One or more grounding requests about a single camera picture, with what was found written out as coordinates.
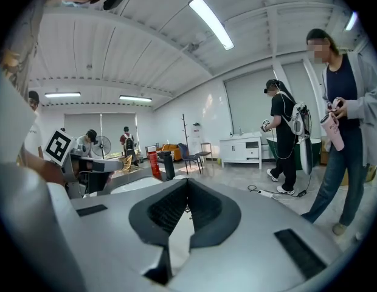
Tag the red bottle white cap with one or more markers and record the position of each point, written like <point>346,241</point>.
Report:
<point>154,163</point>

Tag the white cabinet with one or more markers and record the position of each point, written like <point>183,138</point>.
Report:
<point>237,149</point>

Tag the person's left forearm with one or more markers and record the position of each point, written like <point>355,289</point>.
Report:
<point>42,167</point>

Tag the white backpack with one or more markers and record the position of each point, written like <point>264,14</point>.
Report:
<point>299,120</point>

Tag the dark chair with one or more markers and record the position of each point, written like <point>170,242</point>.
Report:
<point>188,157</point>

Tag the green bathtub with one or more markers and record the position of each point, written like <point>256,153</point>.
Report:
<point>316,151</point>

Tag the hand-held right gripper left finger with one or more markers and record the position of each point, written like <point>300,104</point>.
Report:
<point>152,221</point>

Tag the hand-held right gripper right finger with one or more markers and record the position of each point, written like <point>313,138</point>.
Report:
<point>219,221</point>

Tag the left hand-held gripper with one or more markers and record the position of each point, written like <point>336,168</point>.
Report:
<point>59,146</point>

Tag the white cloth bag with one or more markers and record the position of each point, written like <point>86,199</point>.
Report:
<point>12,126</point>

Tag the white power strip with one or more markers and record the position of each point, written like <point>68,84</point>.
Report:
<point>265,193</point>

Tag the long ceiling light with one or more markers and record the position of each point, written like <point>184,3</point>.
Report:
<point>135,98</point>
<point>211,23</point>
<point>351,20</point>
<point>62,95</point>

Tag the dark wooden coat rack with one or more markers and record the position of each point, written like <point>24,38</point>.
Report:
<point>185,132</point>

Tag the orange sofa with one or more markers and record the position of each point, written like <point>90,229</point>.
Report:
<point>170,151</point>

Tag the pink tumbler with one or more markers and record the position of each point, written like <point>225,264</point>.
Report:
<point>333,132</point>

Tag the black standing fan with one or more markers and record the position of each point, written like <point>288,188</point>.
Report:
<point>101,146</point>

